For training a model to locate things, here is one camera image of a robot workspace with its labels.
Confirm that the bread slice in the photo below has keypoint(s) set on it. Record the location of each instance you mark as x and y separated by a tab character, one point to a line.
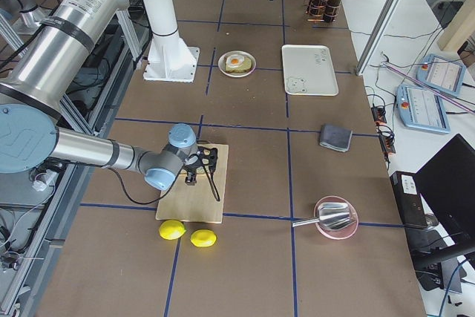
244	68
198	171

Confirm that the cream bear tray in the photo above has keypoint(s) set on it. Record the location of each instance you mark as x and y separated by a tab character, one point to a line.
308	70

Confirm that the wooden cutting board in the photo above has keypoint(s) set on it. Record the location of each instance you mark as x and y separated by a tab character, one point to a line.
197	203

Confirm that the left yellow lemon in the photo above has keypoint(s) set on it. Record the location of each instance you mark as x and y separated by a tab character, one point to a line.
171	230

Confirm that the yellow lemon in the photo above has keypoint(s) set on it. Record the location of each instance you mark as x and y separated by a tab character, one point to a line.
203	238
171	230

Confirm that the right yellow lemon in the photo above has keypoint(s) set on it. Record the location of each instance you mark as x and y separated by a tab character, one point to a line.
203	238

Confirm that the bread slice on plate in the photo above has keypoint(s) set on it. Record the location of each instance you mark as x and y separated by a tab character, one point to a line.
244	68

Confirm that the fried egg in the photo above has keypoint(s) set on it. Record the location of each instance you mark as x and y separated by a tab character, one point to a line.
234	61

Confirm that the white plate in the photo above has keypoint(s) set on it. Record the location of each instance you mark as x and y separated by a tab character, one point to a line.
222	59

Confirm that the metal scoop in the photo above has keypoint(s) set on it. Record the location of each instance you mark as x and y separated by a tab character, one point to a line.
331	216

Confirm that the grey folded cloth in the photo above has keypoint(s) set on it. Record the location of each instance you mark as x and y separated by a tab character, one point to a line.
335	137

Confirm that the pink bowl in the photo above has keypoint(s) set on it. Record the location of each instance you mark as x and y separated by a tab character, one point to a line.
341	234

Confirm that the far teach pendant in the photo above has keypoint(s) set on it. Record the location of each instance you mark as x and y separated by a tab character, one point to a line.
442	74

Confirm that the teach pendant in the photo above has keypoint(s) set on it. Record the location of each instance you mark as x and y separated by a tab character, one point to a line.
442	74
421	109

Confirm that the near teach pendant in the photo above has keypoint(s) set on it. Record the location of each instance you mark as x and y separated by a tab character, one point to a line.
421	109

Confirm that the black computer box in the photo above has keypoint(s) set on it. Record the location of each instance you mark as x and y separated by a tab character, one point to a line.
408	200

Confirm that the black monitor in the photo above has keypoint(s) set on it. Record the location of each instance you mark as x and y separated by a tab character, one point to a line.
446	183

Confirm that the copper wire bottle rack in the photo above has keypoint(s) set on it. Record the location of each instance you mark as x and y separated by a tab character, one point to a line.
321	11

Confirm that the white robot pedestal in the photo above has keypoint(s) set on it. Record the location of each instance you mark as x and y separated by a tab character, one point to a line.
169	58

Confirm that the aluminium frame post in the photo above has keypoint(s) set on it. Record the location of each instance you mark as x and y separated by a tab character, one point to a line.
376	35

